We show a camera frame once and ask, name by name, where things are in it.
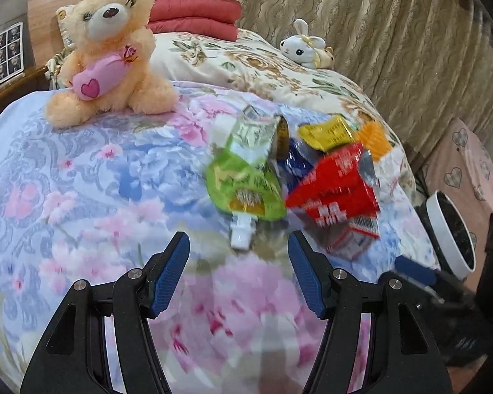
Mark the green snack pouch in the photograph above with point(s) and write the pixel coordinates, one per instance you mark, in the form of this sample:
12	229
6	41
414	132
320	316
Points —
241	180

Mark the white rimmed black trash bin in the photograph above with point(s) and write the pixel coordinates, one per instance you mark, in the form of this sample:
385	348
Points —
449	235

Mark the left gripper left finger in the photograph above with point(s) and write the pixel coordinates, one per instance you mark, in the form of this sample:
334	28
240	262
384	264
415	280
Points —
72	357

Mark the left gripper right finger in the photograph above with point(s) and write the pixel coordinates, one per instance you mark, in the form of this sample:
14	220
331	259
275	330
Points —
403	356

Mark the red snack wrapper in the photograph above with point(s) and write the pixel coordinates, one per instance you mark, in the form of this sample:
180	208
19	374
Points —
340	187

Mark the white rabbit plush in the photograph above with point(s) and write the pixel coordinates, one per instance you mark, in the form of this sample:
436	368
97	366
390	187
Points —
300	47

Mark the white red plastic bag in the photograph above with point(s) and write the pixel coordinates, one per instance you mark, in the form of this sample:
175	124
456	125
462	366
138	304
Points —
393	179

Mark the black white photo frame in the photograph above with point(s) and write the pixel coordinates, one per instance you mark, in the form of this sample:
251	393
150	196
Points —
11	52

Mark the pink heart covered furniture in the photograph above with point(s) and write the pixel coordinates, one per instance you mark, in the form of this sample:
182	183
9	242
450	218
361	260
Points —
461	168

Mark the beige patterned curtain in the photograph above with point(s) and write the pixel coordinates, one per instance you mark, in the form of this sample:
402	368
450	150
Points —
422	62

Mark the cartoon print pillow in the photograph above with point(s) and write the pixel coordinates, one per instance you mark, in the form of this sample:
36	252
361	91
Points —
55	63

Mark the wooden headboard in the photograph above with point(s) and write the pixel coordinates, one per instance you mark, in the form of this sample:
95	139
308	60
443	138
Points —
43	28

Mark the tan animal plush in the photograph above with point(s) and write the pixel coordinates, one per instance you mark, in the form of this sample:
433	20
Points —
324	58

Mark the beige teddy bear plush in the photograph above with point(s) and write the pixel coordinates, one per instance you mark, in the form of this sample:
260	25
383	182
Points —
109	69

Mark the folded red blanket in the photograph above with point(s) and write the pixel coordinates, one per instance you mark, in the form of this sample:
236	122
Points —
214	18

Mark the yellow snack wrapper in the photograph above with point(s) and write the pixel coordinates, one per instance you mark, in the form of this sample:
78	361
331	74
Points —
326	136

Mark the blue starry plastic bag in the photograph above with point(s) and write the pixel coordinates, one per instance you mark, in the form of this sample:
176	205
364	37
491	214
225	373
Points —
299	161

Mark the wooden nightstand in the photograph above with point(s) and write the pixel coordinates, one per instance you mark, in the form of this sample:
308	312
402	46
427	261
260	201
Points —
32	80

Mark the cream rose floral duvet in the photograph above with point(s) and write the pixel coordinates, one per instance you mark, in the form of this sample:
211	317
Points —
251	64

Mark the red white milk carton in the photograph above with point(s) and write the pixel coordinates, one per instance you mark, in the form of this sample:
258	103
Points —
350	239

